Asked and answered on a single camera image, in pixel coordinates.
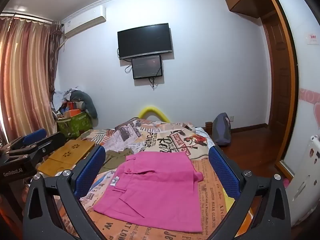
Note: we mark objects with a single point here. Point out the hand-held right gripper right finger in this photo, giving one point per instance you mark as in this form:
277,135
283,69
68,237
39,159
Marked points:
223,173

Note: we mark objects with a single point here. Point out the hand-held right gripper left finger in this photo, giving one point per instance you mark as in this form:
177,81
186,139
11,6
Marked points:
88,175

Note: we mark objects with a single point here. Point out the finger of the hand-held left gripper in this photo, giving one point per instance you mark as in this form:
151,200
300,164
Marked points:
35,136
53,142

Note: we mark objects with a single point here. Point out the pink pants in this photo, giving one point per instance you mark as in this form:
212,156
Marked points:
155,192

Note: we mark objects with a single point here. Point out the bamboo lap desk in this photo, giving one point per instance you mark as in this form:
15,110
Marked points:
67,152

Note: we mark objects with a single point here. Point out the yellow orange fleece blanket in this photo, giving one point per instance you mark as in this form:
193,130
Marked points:
228,200

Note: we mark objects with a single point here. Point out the green patterned storage box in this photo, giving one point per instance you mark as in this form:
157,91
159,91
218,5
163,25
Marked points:
75,125

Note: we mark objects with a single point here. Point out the olive green garment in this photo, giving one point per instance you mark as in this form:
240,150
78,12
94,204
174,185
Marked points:
115,158

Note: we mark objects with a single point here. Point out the grey purple backpack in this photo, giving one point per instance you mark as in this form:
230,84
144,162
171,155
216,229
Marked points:
222,130

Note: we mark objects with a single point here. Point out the striped pink curtain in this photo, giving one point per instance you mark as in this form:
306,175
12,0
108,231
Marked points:
25,80

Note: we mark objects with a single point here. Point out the newspaper print blanket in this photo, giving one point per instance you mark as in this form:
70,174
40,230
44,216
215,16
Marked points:
175,135

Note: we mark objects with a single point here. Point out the white rounded object with stickers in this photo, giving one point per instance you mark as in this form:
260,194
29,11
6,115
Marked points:
303,180

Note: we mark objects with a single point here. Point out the wooden door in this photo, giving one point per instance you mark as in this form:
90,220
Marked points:
277,80

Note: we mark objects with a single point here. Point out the white wardrobe with pink print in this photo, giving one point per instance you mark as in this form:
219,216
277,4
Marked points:
306,92

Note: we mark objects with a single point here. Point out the small black monitor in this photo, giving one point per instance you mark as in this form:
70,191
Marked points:
147,67

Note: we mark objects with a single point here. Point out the white air conditioner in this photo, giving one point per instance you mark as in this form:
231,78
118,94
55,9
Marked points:
83,21

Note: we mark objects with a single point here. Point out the wooden bed post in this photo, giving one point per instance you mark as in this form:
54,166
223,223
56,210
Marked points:
208,125

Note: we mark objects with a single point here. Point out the wall power outlet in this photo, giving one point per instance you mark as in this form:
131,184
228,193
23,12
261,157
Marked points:
232,118

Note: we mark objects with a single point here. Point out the black wall television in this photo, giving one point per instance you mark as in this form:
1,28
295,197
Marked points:
145,41

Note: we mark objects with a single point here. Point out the red white wall sticker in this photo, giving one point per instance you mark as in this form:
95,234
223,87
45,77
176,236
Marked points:
313,39

